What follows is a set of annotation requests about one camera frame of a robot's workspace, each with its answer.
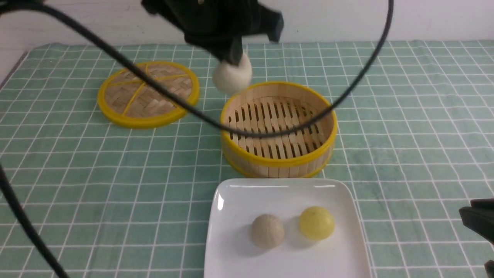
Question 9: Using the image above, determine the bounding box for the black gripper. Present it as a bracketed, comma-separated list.
[141, 0, 284, 65]

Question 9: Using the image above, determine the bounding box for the white steamed bun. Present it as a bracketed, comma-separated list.
[250, 214, 285, 250]
[212, 53, 252, 95]

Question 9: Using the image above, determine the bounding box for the yellow steamed bun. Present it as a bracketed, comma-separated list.
[298, 206, 335, 241]

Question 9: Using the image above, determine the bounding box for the bamboo steamer basket yellow rim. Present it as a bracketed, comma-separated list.
[220, 81, 338, 178]

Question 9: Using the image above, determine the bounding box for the bamboo steamer lid yellow rim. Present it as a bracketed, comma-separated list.
[97, 61, 200, 129]

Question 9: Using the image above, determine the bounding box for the green checkered tablecloth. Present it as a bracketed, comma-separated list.
[0, 41, 494, 278]

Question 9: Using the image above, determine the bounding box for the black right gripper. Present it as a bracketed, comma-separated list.
[458, 199, 494, 278]

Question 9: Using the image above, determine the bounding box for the black cable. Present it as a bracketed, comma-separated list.
[0, 0, 394, 278]

